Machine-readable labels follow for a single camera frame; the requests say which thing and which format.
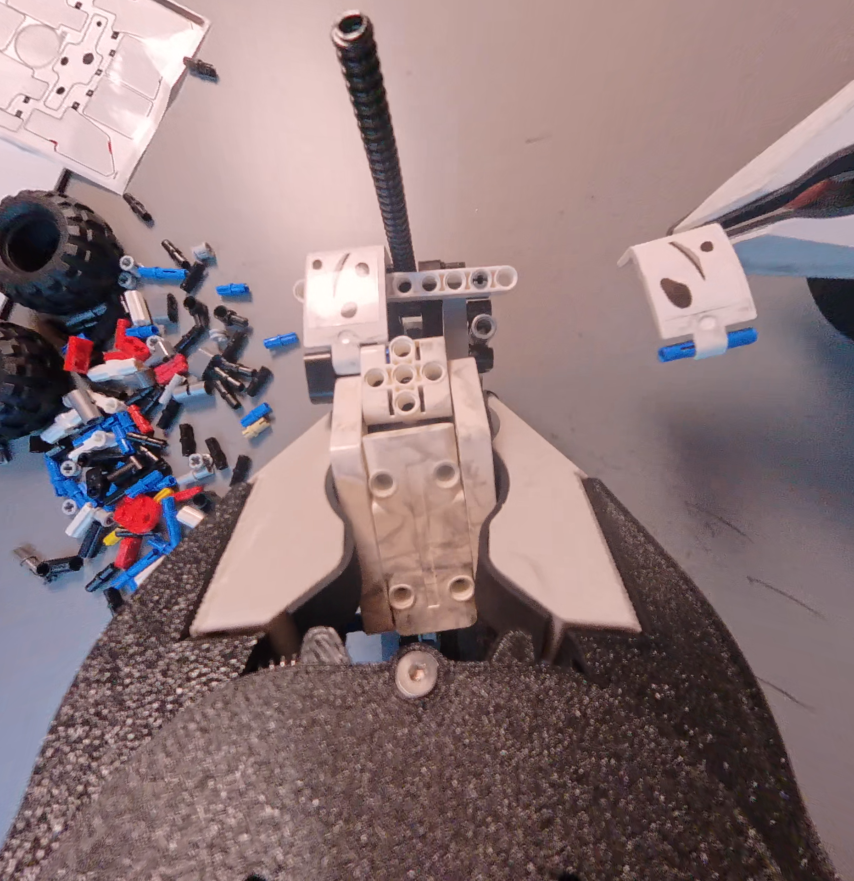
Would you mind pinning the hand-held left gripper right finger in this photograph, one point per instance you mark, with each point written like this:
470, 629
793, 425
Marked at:
557, 544

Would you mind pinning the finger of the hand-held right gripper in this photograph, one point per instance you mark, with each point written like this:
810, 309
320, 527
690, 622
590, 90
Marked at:
812, 251
798, 148

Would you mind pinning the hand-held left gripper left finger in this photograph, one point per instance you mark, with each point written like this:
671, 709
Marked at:
275, 544

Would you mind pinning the white spotted panel piece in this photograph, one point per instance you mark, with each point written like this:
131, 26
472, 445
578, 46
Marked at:
702, 303

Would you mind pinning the brick truck chassis model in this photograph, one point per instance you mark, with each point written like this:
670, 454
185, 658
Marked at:
413, 495

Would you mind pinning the grey desk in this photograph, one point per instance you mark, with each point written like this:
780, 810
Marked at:
571, 137

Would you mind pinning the pile of small brick parts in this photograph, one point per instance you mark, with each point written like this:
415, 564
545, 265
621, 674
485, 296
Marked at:
124, 427

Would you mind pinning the black connector pin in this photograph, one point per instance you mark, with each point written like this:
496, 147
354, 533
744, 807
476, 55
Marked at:
137, 208
199, 67

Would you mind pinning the white sticker sheet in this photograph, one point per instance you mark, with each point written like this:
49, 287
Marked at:
55, 69

